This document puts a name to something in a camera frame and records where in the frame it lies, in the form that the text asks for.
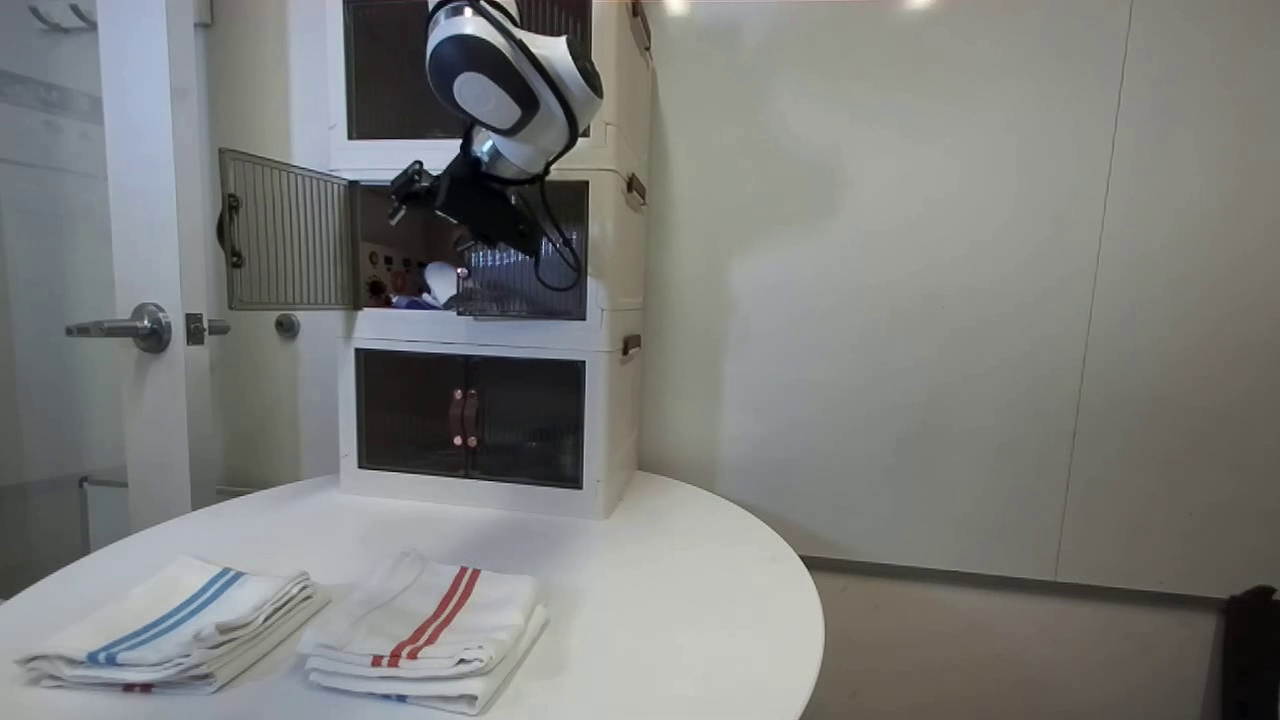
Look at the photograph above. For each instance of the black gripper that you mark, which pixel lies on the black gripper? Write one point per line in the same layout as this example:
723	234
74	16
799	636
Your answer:
469	199

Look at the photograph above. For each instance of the cupboard door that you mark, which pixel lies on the cupboard door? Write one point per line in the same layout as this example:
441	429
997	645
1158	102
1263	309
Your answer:
546	284
285	236

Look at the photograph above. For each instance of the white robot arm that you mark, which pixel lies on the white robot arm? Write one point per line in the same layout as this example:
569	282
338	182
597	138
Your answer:
524	98

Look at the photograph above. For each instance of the white object inside cupboard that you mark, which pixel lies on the white object inside cupboard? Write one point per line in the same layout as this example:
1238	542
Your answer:
441	282

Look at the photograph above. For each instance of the silver door latch knob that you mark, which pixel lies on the silver door latch knob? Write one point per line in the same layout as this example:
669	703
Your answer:
285	326

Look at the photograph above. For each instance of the white stacked storage cabinet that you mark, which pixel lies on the white stacked storage cabinet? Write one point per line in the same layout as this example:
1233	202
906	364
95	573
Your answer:
473	401

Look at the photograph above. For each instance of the white door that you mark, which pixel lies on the white door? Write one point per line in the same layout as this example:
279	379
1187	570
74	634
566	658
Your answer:
151	153

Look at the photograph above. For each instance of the red striped folded towel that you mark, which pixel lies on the red striped folded towel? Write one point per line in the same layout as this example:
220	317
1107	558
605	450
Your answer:
426	634

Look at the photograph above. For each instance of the blue striped folded towel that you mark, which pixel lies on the blue striped folded towel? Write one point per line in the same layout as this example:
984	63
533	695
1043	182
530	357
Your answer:
189	627

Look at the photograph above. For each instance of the black object at floor right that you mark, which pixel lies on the black object at floor right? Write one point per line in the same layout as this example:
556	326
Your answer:
1251	675

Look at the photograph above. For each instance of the silver door lever handle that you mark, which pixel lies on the silver door lever handle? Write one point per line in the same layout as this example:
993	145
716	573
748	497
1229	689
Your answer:
145	330

